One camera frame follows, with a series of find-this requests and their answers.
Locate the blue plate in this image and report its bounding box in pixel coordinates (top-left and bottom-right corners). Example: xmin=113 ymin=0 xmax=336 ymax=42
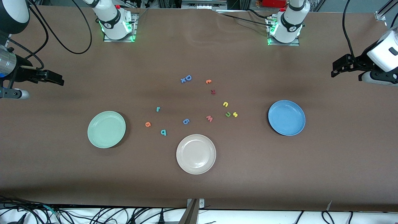
xmin=268 ymin=100 xmax=306 ymax=136

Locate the pale green plate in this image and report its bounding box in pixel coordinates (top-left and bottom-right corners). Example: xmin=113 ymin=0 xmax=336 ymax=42
xmin=87 ymin=111 xmax=126 ymax=149

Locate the red box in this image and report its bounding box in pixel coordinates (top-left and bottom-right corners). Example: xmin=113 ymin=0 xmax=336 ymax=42
xmin=261 ymin=0 xmax=288 ymax=8

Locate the brown table cover sheet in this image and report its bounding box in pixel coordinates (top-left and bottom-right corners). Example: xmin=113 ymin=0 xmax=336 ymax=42
xmin=0 ymin=6 xmax=398 ymax=212

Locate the grey power strip box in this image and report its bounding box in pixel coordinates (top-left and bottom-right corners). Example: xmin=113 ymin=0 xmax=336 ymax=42
xmin=182 ymin=0 xmax=227 ymax=10

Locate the beige plate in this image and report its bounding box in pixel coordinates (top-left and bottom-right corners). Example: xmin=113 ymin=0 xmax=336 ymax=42
xmin=176 ymin=134 xmax=217 ymax=175

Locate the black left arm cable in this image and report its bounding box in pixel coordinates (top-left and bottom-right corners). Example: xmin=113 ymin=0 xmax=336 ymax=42
xmin=343 ymin=0 xmax=358 ymax=61

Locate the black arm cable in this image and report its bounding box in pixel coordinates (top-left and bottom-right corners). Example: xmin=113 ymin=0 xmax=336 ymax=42
xmin=343 ymin=0 xmax=358 ymax=61
xmin=6 ymin=0 xmax=93 ymax=70

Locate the aluminium frame profile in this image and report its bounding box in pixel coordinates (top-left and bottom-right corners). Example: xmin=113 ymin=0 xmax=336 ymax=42
xmin=375 ymin=0 xmax=398 ymax=21

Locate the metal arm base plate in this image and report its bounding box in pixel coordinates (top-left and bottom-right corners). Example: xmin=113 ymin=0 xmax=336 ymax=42
xmin=266 ymin=17 xmax=300 ymax=46
xmin=103 ymin=12 xmax=137 ymax=42

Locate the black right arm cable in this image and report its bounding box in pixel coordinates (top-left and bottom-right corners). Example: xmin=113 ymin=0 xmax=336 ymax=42
xmin=6 ymin=0 xmax=93 ymax=70

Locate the black table cable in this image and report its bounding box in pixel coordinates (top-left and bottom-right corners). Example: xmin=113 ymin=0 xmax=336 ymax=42
xmin=216 ymin=12 xmax=274 ymax=28
xmin=245 ymin=8 xmax=273 ymax=20

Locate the teal floor cable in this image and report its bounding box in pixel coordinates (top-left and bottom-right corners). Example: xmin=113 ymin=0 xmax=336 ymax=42
xmin=42 ymin=204 xmax=61 ymax=218

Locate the metal table bracket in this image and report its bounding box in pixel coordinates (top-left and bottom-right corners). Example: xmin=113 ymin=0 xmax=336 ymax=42
xmin=179 ymin=198 xmax=205 ymax=224

